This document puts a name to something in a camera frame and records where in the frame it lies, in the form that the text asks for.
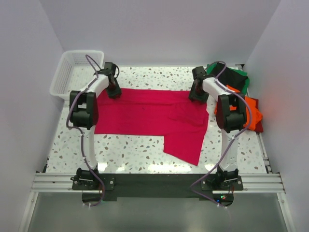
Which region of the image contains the crimson pink t shirt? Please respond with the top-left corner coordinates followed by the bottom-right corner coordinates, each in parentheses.
top-left (95, 88), bottom-right (209, 166)

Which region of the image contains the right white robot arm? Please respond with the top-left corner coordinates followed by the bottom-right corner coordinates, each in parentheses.
top-left (189, 66), bottom-right (252, 190)

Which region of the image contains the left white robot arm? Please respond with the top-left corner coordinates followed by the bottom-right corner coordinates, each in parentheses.
top-left (66, 62), bottom-right (122, 189)

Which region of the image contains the folded green t shirt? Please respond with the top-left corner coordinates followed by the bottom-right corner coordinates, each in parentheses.
top-left (205, 62), bottom-right (250, 95)

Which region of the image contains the folded black t shirt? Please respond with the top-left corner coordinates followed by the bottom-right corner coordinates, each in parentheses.
top-left (212, 62), bottom-right (248, 92)

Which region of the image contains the white plastic basket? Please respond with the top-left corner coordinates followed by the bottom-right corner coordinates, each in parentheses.
top-left (50, 50), bottom-right (104, 101)

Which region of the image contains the folded orange t shirt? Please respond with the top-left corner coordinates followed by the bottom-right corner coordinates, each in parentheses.
top-left (214, 85), bottom-right (264, 133)

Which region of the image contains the folded dark red t shirt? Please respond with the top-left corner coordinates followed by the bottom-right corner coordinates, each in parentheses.
top-left (245, 96), bottom-right (264, 133)

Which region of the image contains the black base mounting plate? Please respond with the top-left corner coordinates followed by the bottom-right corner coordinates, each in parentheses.
top-left (71, 170), bottom-right (244, 206)

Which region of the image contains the aluminium frame rail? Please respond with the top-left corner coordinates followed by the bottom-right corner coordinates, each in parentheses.
top-left (30, 173), bottom-right (285, 193)

